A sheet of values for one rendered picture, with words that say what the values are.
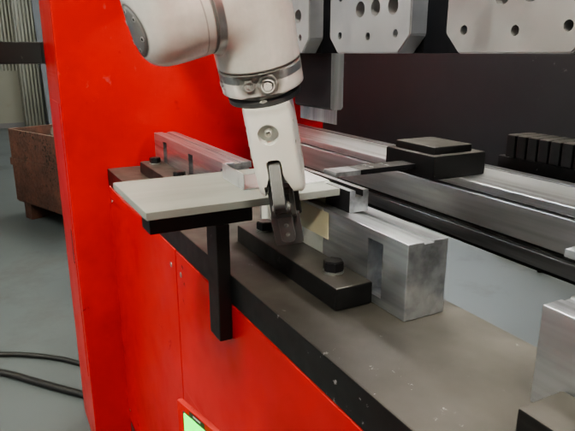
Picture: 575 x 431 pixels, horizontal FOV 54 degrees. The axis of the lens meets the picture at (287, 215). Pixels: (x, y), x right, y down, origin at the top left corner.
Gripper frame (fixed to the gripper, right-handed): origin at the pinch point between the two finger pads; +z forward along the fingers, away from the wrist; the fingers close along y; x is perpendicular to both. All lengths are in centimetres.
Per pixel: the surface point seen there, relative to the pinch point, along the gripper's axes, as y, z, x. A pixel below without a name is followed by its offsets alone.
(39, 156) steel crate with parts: 296, 108, 183
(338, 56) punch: 19.3, -11.6, -9.0
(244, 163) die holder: 44.2, 14.0, 10.2
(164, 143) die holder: 78, 21, 34
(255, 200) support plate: 4.9, 0.2, 4.0
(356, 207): 8.6, 5.6, -8.6
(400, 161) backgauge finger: 27.1, 9.4, -17.5
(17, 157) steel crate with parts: 315, 115, 210
